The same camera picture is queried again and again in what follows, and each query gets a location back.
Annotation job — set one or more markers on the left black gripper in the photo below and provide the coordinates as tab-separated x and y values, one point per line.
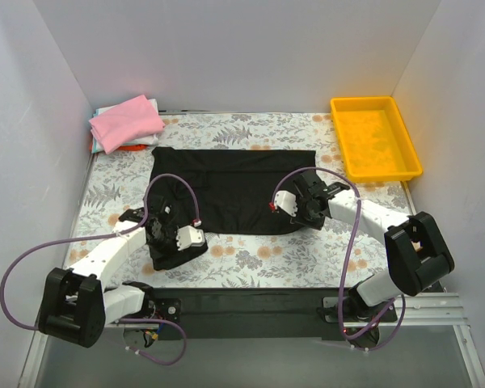
171	250

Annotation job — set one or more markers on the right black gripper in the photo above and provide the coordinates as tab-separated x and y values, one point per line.
300	209

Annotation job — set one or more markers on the black t-shirt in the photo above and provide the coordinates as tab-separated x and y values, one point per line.
229	190

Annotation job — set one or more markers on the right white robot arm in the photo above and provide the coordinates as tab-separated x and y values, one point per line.
416	252

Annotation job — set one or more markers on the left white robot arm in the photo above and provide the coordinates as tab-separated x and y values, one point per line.
77	303

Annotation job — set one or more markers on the floral patterned table mat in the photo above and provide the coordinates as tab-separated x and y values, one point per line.
306	258

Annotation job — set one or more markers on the yellow plastic tray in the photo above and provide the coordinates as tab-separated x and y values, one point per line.
373	140

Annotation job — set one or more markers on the orange folded t-shirt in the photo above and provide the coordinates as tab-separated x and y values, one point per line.
129	148

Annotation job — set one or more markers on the teal folded t-shirt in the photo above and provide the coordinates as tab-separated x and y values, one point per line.
92	137

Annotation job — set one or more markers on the pink folded t-shirt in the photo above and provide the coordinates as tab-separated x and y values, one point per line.
123	121

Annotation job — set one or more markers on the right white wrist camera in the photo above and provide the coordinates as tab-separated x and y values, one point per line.
286	202

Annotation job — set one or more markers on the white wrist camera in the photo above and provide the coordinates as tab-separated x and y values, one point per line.
286	202
189	236

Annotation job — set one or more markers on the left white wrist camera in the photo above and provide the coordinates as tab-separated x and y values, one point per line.
189	236

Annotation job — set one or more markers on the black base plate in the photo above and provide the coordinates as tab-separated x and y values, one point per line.
244	313

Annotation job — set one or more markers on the aluminium frame rail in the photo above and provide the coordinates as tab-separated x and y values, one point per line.
425	309

